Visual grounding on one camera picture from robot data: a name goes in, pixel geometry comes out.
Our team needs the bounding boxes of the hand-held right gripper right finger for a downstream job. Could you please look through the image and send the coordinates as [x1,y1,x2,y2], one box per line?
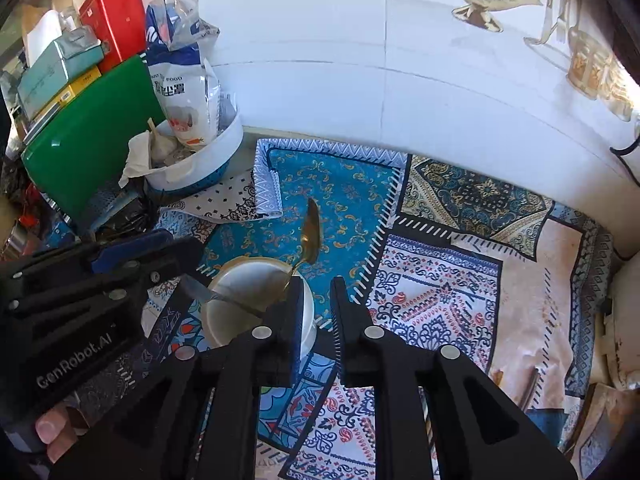
[330,276,581,480]

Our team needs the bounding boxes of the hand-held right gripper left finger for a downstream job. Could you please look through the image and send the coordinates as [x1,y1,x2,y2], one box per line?
[50,275,318,480]

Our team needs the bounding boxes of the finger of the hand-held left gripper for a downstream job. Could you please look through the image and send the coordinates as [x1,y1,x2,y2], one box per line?
[10,230,174,282]
[9,236,204,312]

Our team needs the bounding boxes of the slim metal utensil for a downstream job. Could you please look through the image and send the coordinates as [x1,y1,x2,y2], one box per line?
[177,277,263,318]

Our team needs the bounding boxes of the white bowl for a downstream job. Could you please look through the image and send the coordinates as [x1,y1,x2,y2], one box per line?
[200,256,318,356]

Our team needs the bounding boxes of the gold metal spoon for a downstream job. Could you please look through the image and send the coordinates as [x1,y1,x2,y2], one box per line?
[280,197,322,293]

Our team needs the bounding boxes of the person's left hand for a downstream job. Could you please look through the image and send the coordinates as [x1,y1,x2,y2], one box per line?
[34,406,90,465]

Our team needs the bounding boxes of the black plastic bag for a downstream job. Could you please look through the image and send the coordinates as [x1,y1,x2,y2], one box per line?
[92,195,161,241]

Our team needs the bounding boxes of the perforated metal strainer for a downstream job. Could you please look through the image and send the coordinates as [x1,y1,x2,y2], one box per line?
[75,180,131,226]

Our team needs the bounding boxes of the crumpled white tissue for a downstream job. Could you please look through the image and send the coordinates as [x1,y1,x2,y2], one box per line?
[118,132,156,188]

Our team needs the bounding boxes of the white round basket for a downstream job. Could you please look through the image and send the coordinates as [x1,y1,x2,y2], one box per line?
[144,110,244,196]

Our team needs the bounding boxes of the stainless steel cup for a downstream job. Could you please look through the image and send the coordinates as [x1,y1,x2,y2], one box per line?
[0,225,33,261]

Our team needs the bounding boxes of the patterned blue tablecloth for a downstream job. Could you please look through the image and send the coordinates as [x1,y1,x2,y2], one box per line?
[75,137,613,480]

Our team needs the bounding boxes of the green cutting board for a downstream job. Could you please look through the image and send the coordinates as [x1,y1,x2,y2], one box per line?
[21,55,168,221]

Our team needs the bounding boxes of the blue white plastic bag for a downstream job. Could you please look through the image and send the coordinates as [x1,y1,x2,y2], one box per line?
[145,0,223,148]

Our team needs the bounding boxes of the yellow box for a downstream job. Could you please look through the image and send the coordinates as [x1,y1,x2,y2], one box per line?
[27,66,103,126]

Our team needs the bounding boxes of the teal tissue box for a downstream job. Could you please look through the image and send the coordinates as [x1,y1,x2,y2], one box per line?
[17,40,106,118]

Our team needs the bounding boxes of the white paper box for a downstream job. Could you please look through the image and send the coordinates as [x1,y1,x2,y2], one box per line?
[25,22,63,66]

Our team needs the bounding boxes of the red tin box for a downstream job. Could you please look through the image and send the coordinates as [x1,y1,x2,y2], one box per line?
[79,0,148,75]

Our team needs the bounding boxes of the white rice cooker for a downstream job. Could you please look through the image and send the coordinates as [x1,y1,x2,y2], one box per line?
[597,260,640,391]

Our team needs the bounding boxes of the black cable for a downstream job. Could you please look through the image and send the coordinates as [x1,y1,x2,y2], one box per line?
[610,140,640,186]

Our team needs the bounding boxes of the gold cups wall sticker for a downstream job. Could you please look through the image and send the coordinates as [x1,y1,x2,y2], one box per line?
[525,0,636,121]

